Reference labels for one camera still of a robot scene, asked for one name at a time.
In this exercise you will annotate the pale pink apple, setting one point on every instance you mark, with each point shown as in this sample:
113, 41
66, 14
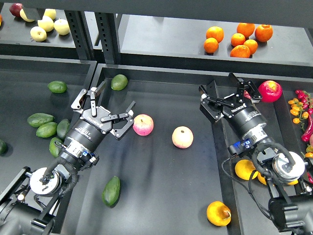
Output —
182, 137

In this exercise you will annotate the dark green avocado upright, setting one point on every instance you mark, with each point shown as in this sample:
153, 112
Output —
63, 128

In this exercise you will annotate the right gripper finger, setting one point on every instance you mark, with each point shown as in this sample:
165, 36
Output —
213, 107
245, 87

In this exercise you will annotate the yellow pear under arm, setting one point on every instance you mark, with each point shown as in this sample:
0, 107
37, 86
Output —
263, 181

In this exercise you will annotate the black left tray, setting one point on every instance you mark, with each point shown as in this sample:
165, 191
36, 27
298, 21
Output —
24, 91

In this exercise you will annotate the pale yellow pear right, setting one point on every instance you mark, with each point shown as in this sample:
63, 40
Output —
62, 27

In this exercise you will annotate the orange top right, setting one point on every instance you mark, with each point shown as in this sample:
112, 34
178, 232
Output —
263, 32

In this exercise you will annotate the orange front bottom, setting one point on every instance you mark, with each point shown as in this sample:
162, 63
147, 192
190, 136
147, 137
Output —
240, 51

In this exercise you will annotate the cherry tomato bunch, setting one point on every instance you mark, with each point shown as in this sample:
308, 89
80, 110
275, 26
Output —
301, 108

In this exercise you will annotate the pale yellow pear middle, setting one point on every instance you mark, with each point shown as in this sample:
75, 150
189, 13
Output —
46, 23

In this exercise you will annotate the orange centre small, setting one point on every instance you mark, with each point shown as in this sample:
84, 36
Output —
237, 39

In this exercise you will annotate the red chili pepper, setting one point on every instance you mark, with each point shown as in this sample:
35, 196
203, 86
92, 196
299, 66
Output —
309, 131

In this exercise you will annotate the black tray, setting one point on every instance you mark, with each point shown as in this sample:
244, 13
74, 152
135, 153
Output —
24, 91
256, 151
164, 190

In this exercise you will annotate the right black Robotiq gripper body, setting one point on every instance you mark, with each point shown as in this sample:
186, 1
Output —
244, 118

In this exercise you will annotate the orange far left upper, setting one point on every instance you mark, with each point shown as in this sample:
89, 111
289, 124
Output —
215, 32

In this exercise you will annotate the pale yellow pear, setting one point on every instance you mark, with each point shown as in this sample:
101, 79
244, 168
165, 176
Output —
62, 27
38, 34
50, 13
46, 23

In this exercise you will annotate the orange top middle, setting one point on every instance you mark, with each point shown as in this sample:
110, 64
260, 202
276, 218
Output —
246, 29

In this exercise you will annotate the black right tray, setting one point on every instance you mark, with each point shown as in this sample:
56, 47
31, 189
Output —
256, 151

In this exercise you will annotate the orange lower right small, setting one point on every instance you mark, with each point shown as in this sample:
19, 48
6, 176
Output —
252, 45

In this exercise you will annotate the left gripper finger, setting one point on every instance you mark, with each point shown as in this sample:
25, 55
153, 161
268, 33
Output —
77, 104
110, 120

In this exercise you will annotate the dark red apple right tray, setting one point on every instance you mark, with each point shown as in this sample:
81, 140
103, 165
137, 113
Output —
247, 95

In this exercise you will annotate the dark avocado at left edge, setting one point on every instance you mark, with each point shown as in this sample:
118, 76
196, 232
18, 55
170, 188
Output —
3, 147

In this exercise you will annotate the pink red apple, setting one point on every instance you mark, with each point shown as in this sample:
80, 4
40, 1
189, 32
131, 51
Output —
143, 124

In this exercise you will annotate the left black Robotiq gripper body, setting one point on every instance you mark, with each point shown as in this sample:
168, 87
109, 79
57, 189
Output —
89, 131

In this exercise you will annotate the pale yellow pear front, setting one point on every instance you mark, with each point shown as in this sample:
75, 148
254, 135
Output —
38, 34

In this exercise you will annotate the pale yellow pear hidden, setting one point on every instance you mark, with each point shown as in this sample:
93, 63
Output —
24, 17

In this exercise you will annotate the orange far left lower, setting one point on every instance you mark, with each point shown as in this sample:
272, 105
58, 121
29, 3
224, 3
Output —
210, 45

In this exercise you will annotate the black centre tray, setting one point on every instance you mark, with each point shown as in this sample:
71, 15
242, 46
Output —
164, 190

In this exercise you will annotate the orange small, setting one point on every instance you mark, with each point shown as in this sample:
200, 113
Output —
252, 45
237, 39

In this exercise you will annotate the dark red apple on shelf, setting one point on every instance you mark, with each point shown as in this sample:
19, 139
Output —
15, 9

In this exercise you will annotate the black shelf upright post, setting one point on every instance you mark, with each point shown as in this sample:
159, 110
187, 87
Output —
107, 25

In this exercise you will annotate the pale yellow pear back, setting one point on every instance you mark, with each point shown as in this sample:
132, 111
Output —
50, 13

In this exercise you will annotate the orange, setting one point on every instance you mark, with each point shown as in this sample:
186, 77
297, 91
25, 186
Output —
240, 51
215, 32
263, 32
246, 29
210, 45

